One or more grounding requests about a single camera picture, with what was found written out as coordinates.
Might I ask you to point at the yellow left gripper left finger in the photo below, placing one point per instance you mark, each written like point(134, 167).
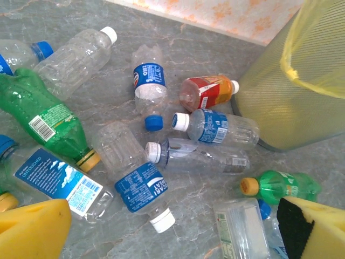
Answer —
point(32, 232)

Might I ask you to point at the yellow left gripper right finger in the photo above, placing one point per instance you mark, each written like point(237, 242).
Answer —
point(323, 232)

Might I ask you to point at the small green bottle yellow cap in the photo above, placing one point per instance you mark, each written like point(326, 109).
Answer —
point(6, 201)
point(277, 186)

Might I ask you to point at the Fiji water bottle blue cap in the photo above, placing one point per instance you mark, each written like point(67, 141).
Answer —
point(54, 178)

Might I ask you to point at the square clear bottle green label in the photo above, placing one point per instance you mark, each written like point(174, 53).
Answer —
point(240, 226)

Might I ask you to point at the Pocari Sweat clear bottle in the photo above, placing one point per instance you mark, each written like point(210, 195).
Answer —
point(140, 186)

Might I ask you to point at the large green Sprite bottle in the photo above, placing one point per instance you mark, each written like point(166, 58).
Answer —
point(24, 99)

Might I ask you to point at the blue-label clear bottle white cap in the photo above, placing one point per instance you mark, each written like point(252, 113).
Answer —
point(213, 128)

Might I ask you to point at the ribbed clear bottle white cap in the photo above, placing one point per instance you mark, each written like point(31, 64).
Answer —
point(72, 64)

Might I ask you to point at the red orange label bottle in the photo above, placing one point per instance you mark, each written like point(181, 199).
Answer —
point(207, 91)

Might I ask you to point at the capless clear Pepsi-label bottle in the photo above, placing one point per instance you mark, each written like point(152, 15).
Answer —
point(149, 75)

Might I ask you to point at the yellow mesh waste bin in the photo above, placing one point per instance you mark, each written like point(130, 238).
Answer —
point(269, 108)

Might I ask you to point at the yellow plastic bin liner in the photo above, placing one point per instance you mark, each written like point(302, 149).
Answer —
point(318, 40)

